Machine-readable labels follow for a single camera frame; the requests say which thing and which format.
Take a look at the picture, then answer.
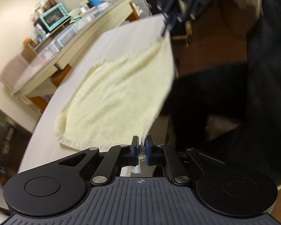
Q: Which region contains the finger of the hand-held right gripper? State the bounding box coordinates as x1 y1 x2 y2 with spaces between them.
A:
166 0 197 32
157 0 178 37

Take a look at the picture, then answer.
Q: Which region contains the beige glass-topped dining table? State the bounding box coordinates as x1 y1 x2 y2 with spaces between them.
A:
0 0 141 105

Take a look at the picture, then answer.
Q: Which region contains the brown paper box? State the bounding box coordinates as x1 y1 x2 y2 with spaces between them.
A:
21 44 37 63

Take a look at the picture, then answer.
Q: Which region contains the quilted chair back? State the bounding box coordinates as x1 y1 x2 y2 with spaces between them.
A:
0 53 30 92

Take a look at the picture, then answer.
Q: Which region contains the cream terry towel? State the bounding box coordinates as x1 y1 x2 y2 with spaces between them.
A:
55 34 179 174

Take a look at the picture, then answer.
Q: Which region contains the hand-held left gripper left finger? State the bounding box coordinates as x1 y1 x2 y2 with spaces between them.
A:
58 135 140 185

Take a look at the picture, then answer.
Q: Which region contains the person's black clothing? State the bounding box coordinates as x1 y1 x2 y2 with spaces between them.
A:
165 0 281 189

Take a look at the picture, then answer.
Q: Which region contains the jar of red preserves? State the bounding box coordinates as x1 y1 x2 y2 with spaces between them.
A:
43 0 57 11

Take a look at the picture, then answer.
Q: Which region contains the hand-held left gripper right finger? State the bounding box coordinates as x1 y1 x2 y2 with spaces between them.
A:
145 135 225 185

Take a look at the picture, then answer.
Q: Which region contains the mint green toaster oven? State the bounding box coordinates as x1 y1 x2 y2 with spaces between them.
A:
39 3 70 33

